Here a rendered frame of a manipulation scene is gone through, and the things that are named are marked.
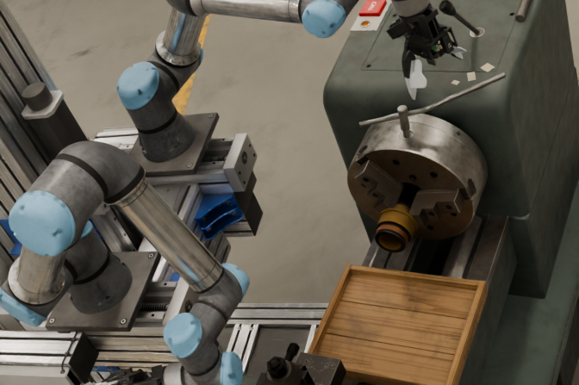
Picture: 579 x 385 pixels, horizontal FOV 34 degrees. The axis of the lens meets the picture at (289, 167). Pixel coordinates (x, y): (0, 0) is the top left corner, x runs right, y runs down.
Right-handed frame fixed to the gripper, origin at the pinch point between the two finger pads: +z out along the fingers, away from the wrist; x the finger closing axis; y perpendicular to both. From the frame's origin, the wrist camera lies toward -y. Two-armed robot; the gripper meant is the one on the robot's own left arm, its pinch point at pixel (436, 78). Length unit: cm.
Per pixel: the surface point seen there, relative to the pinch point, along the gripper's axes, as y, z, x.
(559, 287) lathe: 2, 82, 11
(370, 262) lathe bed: -18, 46, -27
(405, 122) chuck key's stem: -2.6, 5.8, -10.0
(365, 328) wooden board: -1, 45, -42
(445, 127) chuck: -1.3, 13.8, -1.6
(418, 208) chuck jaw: 1.8, 23.8, -18.1
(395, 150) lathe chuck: -3.5, 10.8, -14.5
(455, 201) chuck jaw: 8.3, 23.9, -12.2
